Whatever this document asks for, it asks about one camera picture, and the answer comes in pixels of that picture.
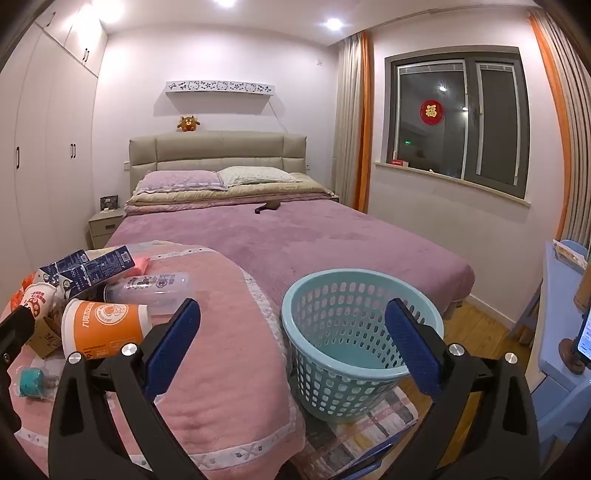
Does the purple bedspread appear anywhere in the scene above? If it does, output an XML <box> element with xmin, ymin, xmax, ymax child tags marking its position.
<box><xmin>105</xmin><ymin>191</ymin><xmax>476</xmax><ymax>319</ymax></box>

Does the red round window sticker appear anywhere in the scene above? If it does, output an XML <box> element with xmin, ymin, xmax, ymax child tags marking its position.
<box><xmin>419</xmin><ymin>99</ymin><xmax>445</xmax><ymax>124</ymax></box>

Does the bed with beige headboard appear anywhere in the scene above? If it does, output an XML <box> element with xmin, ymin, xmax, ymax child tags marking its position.
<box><xmin>104</xmin><ymin>130</ymin><xmax>476</xmax><ymax>319</ymax></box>

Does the small red white paper cup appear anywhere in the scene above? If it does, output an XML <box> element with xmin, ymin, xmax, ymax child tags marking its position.
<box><xmin>21</xmin><ymin>282</ymin><xmax>58</xmax><ymax>319</ymax></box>

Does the clear plastic bottle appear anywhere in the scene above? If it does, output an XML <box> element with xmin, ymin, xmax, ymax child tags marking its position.
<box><xmin>104</xmin><ymin>272</ymin><xmax>191</xmax><ymax>319</ymax></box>

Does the striped beige and orange curtain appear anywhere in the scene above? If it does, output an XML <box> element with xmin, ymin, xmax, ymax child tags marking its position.
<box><xmin>529</xmin><ymin>9</ymin><xmax>591</xmax><ymax>245</ymax></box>

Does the blue desk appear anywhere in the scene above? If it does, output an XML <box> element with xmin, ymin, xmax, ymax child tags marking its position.
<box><xmin>526</xmin><ymin>240</ymin><xmax>591</xmax><ymax>444</ymax></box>

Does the checkered cloth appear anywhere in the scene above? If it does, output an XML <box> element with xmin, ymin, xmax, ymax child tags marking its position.
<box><xmin>295</xmin><ymin>383</ymin><xmax>421</xmax><ymax>480</ymax></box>

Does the beige folded quilt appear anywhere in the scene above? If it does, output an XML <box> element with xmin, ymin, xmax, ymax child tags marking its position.
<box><xmin>126</xmin><ymin>173</ymin><xmax>334</xmax><ymax>214</ymax></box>

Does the large orange paper cup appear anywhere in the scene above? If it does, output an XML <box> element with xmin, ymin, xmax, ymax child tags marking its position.
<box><xmin>61</xmin><ymin>298</ymin><xmax>151</xmax><ymax>361</ymax></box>

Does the small teal capped bottle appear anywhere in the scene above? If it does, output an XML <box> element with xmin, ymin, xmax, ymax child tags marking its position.
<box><xmin>16</xmin><ymin>367</ymin><xmax>58</xmax><ymax>398</ymax></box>

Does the teal plastic basket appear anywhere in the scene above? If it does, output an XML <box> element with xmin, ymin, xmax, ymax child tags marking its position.
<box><xmin>281</xmin><ymin>269</ymin><xmax>445</xmax><ymax>424</ymax></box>

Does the white floral pillow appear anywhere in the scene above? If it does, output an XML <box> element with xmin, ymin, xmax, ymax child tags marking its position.
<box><xmin>217</xmin><ymin>166</ymin><xmax>303</xmax><ymax>188</ymax></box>

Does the brown cardboard box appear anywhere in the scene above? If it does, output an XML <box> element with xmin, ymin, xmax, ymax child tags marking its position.
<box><xmin>25</xmin><ymin>314</ymin><xmax>65</xmax><ymax>358</ymax></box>

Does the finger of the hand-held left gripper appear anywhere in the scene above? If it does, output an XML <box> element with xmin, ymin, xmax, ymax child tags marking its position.
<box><xmin>0</xmin><ymin>305</ymin><xmax>36</xmax><ymax>432</ymax></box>

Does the grey framed window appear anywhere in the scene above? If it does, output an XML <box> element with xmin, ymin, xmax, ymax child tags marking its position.
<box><xmin>384</xmin><ymin>45</ymin><xmax>530</xmax><ymax>199</ymax></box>

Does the phone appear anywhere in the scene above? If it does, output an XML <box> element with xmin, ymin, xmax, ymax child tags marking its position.
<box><xmin>575</xmin><ymin>305</ymin><xmax>591</xmax><ymax>365</ymax></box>

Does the beige nightstand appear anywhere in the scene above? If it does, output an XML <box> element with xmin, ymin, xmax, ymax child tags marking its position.
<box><xmin>89</xmin><ymin>208</ymin><xmax>126</xmax><ymax>250</ymax></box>

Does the wooden phone stand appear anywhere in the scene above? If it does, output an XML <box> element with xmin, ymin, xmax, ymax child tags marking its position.
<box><xmin>558</xmin><ymin>338</ymin><xmax>587</xmax><ymax>374</ymax></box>

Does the white wall shelf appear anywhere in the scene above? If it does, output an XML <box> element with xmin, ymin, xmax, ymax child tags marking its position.
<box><xmin>165</xmin><ymin>80</ymin><xmax>276</xmax><ymax>97</ymax></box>

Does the orange plastic bag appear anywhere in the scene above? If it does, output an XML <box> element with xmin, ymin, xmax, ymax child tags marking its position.
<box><xmin>7</xmin><ymin>272</ymin><xmax>38</xmax><ymax>310</ymax></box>

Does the colourful snack packet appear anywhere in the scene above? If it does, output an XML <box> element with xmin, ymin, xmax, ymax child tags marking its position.
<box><xmin>38</xmin><ymin>250</ymin><xmax>93</xmax><ymax>301</ymax></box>

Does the purple pillow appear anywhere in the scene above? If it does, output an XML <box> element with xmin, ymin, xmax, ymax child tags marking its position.
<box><xmin>134</xmin><ymin>170</ymin><xmax>229</xmax><ymax>193</ymax></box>

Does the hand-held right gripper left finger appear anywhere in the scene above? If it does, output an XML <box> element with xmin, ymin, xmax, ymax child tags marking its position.
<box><xmin>48</xmin><ymin>298</ymin><xmax>208</xmax><ymax>480</ymax></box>

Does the blue milk carton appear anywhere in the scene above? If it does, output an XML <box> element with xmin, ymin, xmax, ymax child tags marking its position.
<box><xmin>88</xmin><ymin>247</ymin><xmax>136</xmax><ymax>284</ymax></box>

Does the white wardrobe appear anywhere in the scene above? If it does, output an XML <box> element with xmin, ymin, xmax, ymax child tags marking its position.
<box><xmin>0</xmin><ymin>0</ymin><xmax>109</xmax><ymax>296</ymax></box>

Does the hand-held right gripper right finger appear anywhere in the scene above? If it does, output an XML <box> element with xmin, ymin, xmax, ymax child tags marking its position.
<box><xmin>369</xmin><ymin>298</ymin><xmax>541</xmax><ymax>480</ymax></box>

